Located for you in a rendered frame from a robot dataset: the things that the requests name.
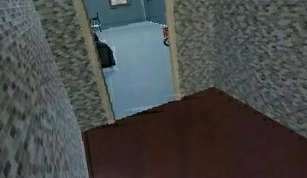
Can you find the red and black object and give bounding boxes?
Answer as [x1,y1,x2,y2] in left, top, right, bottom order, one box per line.
[160,25,171,48]

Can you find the black armchair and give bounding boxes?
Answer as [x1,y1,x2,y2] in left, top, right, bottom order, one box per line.
[93,31,117,70]

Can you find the black chair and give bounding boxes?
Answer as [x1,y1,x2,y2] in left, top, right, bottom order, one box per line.
[88,12,103,35]

